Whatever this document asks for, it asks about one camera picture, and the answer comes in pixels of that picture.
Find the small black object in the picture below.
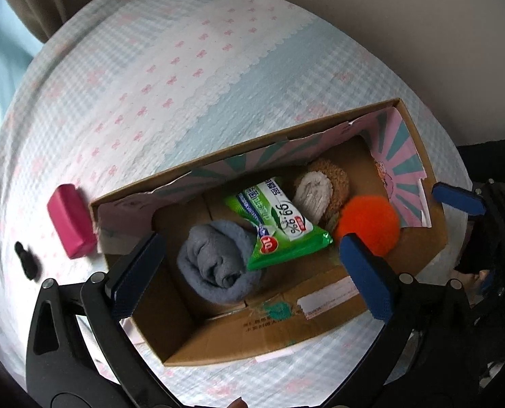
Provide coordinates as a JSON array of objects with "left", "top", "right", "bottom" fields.
[{"left": 15, "top": 241, "right": 41, "bottom": 282}]

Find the magenta rectangular block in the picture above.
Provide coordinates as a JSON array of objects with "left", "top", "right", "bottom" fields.
[{"left": 47, "top": 184, "right": 97, "bottom": 260}]

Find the orange fluffy pom-pom ball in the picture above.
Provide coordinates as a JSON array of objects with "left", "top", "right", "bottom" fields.
[{"left": 333, "top": 195, "right": 401, "bottom": 256}]

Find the grey towel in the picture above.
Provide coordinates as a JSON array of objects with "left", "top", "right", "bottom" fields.
[{"left": 177, "top": 220, "right": 265, "bottom": 304}]

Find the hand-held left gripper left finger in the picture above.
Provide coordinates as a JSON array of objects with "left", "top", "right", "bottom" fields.
[{"left": 25, "top": 233, "right": 182, "bottom": 408}]

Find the beige curtain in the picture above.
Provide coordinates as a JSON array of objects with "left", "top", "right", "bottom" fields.
[{"left": 0, "top": 0, "right": 202, "bottom": 45}]

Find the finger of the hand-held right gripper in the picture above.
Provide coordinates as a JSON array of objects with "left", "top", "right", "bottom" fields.
[{"left": 432, "top": 183, "right": 488, "bottom": 217}]

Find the green wet wipes packet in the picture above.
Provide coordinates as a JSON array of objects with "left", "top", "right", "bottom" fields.
[{"left": 224, "top": 176, "right": 334, "bottom": 271}]

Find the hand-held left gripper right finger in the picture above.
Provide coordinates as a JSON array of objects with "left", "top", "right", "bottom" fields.
[{"left": 329, "top": 233, "right": 479, "bottom": 408}]

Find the person's right hand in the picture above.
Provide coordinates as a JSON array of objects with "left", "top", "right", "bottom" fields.
[{"left": 463, "top": 269, "right": 497, "bottom": 303}]

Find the cardboard box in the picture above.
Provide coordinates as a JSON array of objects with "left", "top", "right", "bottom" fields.
[{"left": 90, "top": 99, "right": 451, "bottom": 367}]

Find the brown plush toy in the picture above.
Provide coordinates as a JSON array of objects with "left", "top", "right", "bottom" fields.
[{"left": 294, "top": 158, "right": 350, "bottom": 230}]

